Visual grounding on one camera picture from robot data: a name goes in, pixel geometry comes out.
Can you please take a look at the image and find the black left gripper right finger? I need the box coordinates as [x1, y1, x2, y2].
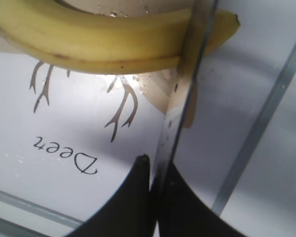
[159, 164, 245, 237]

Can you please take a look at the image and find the knife with white speckled handle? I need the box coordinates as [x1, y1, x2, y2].
[150, 0, 219, 195]

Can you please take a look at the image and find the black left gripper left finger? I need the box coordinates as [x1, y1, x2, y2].
[67, 154, 154, 237]

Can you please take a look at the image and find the white deer cutting board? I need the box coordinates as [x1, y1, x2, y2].
[0, 0, 296, 237]

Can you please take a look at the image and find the yellow banana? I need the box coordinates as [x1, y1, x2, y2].
[0, 0, 241, 76]

